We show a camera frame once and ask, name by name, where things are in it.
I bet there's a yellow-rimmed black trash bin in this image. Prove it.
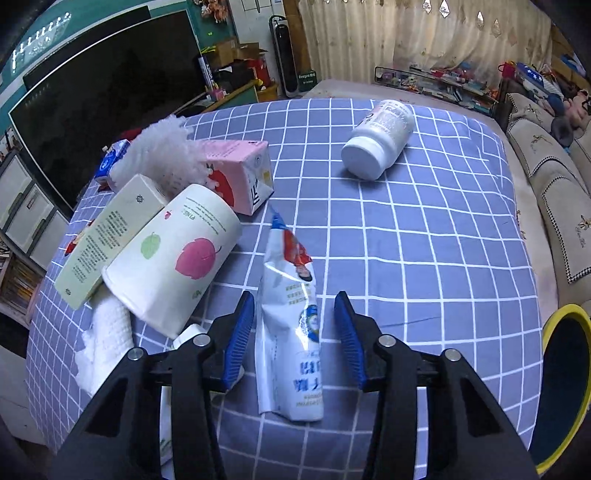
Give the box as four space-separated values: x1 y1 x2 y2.
529 304 590 475

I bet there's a pale green slim box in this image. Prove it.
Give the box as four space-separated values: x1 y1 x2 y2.
54 174 169 310

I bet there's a white leaf-print paper cup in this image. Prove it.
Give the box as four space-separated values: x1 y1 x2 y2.
102 184 242 339

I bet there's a white plastic pill bottle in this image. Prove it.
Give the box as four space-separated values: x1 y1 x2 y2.
341 100 416 181

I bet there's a blue checked tablecloth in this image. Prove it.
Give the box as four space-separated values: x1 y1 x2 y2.
28 99 542 479

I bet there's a black tower fan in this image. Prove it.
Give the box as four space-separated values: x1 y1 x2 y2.
269 15 298 98

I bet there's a white paper towel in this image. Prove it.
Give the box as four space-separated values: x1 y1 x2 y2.
75 285 134 396

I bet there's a white drawer storage unit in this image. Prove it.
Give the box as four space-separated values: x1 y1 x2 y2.
1 150 69 272

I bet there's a pink milk carton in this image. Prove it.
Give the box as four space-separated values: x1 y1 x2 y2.
197 139 274 216

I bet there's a beige sofa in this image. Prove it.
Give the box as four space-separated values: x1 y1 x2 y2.
499 92 590 317

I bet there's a white blue snack pouch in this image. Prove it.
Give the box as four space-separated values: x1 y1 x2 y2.
254 213 324 422

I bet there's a white foam fruit net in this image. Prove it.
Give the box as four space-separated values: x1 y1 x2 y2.
107 115 217 198

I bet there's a black flat television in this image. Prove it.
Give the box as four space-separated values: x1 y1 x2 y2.
10 11 205 207

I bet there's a long toy tray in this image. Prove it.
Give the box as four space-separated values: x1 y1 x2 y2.
374 66 497 116

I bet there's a cream patterned curtain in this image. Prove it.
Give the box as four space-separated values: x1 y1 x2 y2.
297 0 552 86

